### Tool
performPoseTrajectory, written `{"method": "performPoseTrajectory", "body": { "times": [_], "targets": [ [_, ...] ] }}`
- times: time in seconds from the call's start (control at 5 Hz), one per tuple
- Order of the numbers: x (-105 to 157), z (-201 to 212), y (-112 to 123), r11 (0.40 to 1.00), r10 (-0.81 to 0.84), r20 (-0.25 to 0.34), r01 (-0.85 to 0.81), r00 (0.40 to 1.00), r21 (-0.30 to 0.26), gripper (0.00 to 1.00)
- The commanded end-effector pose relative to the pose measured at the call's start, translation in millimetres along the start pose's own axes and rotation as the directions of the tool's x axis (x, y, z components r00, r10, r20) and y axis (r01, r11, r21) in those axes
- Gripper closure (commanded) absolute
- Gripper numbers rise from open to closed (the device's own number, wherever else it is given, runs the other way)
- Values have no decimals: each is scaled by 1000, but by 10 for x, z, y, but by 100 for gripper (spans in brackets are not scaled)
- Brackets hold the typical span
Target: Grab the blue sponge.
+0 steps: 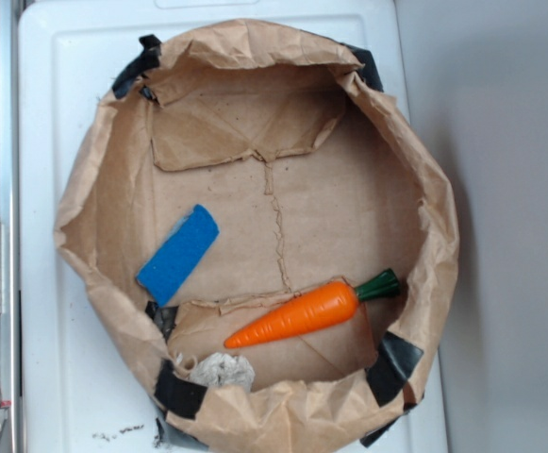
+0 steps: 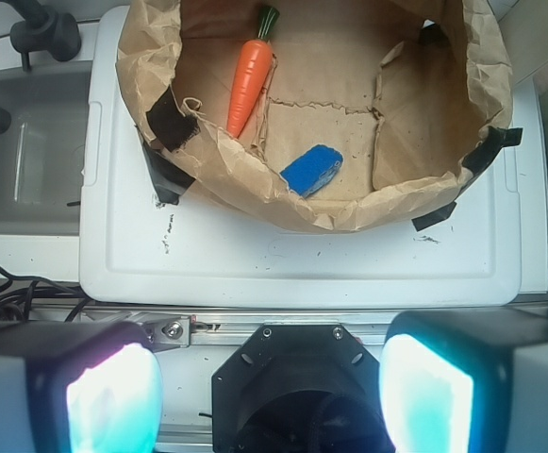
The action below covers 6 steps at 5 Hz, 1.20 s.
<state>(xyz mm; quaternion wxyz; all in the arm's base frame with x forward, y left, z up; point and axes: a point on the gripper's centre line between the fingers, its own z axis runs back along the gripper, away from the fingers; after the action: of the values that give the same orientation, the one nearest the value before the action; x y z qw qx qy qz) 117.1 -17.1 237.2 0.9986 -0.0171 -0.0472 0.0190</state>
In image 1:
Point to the blue sponge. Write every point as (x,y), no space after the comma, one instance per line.
(187,243)

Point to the brown paper bag bin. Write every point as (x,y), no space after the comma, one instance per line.
(311,176)

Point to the orange plastic toy carrot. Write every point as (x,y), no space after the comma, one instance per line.
(333,303)

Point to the crumpled white paper ball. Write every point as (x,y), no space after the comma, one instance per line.
(220,369)

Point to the white plastic tray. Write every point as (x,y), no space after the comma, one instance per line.
(79,395)

